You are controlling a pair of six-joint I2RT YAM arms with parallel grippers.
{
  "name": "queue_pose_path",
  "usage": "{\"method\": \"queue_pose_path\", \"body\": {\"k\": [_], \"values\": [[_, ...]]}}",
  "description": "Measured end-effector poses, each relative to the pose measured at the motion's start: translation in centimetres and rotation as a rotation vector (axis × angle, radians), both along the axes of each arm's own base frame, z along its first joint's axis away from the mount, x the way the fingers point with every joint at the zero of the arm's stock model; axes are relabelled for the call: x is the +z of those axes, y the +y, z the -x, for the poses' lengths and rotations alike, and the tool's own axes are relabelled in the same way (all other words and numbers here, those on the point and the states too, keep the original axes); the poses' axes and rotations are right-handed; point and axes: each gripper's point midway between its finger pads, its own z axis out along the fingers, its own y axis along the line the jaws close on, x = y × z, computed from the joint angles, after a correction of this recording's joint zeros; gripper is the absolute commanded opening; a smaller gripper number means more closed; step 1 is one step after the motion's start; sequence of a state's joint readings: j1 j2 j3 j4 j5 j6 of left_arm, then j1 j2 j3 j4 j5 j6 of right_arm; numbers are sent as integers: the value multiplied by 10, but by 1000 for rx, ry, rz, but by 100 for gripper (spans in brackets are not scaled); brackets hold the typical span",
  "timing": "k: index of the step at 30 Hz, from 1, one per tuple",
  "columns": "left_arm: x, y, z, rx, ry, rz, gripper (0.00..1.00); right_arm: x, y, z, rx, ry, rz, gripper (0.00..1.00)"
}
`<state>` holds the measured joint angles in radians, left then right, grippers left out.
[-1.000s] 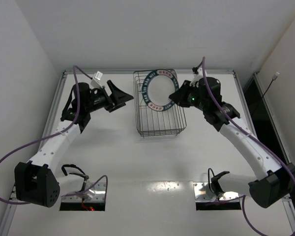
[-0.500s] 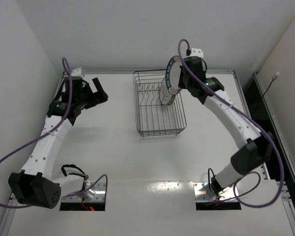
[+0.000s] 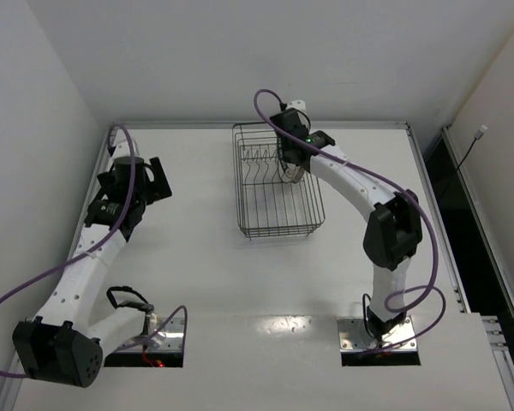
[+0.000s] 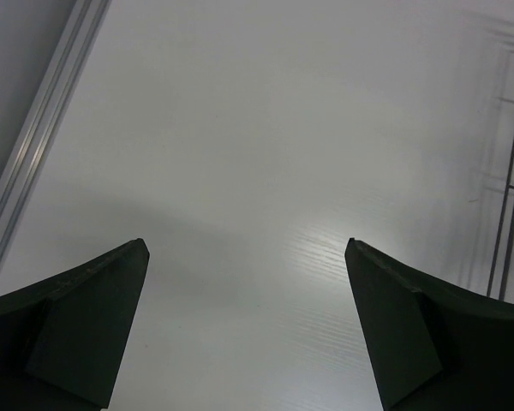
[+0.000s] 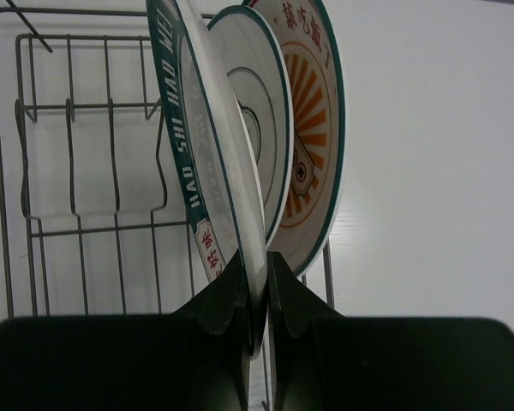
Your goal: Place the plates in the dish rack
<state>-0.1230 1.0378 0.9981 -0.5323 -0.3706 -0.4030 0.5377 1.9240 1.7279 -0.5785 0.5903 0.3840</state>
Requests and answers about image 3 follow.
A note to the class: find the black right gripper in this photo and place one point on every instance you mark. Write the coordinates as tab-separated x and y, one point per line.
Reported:
289	154

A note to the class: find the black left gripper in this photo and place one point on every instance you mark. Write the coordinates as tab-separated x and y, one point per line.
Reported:
159	181

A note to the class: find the orange sunburst white plate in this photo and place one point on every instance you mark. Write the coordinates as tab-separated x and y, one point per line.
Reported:
289	165

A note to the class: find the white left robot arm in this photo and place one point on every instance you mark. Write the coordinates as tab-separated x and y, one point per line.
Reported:
60	344

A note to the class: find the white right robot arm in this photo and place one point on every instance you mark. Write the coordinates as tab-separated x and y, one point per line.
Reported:
393	229

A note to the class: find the grey wire dish rack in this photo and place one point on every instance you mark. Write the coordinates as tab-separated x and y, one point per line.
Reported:
265	206

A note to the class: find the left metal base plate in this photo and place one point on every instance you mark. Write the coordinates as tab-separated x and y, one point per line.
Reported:
168	340

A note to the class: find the metal base plate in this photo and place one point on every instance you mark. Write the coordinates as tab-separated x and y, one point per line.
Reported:
354	339
168	340

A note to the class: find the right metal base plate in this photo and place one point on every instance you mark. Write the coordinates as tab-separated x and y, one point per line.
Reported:
354	339

